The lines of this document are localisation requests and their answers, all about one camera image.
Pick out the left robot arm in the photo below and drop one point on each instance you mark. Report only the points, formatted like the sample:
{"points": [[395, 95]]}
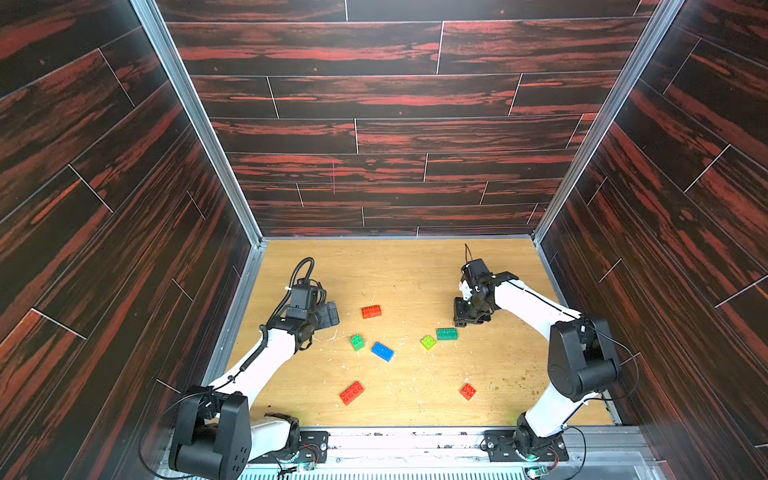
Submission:
{"points": [[214, 437]]}

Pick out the dark green lego brick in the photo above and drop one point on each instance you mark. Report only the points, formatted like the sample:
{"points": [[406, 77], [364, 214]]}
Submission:
{"points": [[447, 334]]}

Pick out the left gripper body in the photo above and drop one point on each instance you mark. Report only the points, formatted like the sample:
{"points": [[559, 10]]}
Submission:
{"points": [[311, 321]]}

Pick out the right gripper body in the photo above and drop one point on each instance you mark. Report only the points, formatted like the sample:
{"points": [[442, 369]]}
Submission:
{"points": [[469, 310]]}

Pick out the green small lego brick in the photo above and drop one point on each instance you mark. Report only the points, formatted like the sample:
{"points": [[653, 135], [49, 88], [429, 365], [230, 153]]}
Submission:
{"points": [[357, 342]]}

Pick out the lime green lego brick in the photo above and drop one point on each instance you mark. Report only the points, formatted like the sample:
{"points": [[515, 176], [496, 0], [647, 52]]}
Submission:
{"points": [[428, 342]]}

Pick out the red small lego brick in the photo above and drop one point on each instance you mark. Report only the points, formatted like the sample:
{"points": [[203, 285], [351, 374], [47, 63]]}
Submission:
{"points": [[468, 391]]}

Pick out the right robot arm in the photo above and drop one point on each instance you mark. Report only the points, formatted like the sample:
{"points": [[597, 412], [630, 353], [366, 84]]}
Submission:
{"points": [[582, 360]]}

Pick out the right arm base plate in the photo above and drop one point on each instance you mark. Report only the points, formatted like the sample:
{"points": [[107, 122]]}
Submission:
{"points": [[512, 446]]}

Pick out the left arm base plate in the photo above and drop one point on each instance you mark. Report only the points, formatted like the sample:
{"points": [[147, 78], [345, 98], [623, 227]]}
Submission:
{"points": [[309, 446]]}

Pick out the blue lego brick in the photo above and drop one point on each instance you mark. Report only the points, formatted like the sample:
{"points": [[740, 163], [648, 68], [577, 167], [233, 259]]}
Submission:
{"points": [[382, 352]]}

